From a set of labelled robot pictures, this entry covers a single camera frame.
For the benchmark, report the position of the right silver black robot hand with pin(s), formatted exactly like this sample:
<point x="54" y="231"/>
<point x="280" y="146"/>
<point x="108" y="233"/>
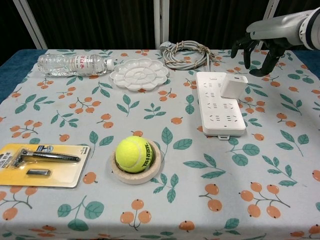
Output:
<point x="277" y="30"/>

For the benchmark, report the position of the white plug adapter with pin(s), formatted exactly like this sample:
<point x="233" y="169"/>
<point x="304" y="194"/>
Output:
<point x="232" y="87"/>

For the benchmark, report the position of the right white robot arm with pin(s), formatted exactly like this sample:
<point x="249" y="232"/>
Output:
<point x="312" y="27"/>

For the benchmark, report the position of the white power strip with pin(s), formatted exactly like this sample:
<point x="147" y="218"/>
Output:
<point x="220" y="117"/>

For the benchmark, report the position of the white flower paint palette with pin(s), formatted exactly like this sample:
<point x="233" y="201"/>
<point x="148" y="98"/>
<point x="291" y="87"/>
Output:
<point x="138" y="75"/>

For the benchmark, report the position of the floral patterned tablecloth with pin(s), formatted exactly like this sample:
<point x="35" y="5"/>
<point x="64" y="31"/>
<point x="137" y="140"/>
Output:
<point x="150" y="120"/>

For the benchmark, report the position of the yellow tennis ball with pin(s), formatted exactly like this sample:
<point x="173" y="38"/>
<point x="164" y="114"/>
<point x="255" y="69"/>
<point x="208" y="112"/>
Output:
<point x="131" y="153"/>

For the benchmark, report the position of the clear plastic water bottle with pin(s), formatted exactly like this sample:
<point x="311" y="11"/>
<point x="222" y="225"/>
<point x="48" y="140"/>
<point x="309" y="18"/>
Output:
<point x="75" y="65"/>

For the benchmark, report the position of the blue table cover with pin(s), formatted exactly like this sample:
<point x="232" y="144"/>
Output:
<point x="11" y="56"/>

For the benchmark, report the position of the razor in blister pack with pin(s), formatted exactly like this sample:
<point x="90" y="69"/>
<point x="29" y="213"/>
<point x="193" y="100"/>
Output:
<point x="50" y="178"/>

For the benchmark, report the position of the white frame post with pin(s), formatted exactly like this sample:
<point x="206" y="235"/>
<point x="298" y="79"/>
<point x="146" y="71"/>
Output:
<point x="271" y="8"/>
<point x="33" y="27"/>
<point x="157" y="22"/>

